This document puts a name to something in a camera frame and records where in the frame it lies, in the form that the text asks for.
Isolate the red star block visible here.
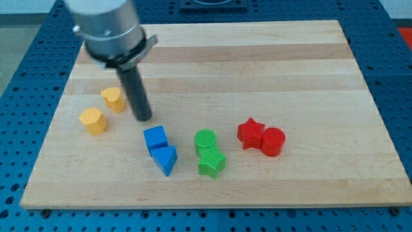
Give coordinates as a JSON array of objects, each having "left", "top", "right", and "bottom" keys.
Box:
[{"left": 237, "top": 118, "right": 265, "bottom": 150}]

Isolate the wooden board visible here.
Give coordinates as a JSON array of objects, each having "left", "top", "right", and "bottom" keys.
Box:
[{"left": 21, "top": 21, "right": 411, "bottom": 209}]

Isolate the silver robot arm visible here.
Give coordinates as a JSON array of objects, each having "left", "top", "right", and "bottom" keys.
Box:
[{"left": 64, "top": 0, "right": 158, "bottom": 121}]

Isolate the yellow hexagon block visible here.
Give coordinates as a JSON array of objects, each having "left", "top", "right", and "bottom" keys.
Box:
[{"left": 79, "top": 107, "right": 108, "bottom": 135}]

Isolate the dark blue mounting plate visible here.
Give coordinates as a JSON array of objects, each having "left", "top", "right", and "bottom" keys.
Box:
[{"left": 179, "top": 0, "right": 248, "bottom": 12}]

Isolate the blue triangle block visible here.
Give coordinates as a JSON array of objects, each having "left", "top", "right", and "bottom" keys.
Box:
[{"left": 151, "top": 146, "right": 178, "bottom": 177}]

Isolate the red cylinder block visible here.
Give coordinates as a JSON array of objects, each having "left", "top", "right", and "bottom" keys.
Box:
[{"left": 261, "top": 127, "right": 286, "bottom": 157}]

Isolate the yellow heart block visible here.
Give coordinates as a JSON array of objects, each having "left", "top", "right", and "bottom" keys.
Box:
[{"left": 100, "top": 87, "right": 126, "bottom": 113}]

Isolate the blue cube block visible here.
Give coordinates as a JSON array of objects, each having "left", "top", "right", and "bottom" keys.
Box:
[{"left": 144, "top": 125, "right": 168, "bottom": 157}]

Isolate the green cylinder block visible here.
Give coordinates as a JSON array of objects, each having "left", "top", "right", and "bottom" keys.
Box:
[{"left": 194, "top": 129, "right": 217, "bottom": 156}]

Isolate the green star block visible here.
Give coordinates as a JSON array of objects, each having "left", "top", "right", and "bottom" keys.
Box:
[{"left": 198, "top": 145, "right": 227, "bottom": 179}]

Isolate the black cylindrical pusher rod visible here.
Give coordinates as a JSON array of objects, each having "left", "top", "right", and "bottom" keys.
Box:
[{"left": 117, "top": 66, "right": 152, "bottom": 121}]

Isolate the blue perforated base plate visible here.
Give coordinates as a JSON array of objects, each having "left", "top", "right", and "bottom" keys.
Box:
[{"left": 1, "top": 1, "right": 411, "bottom": 231}]

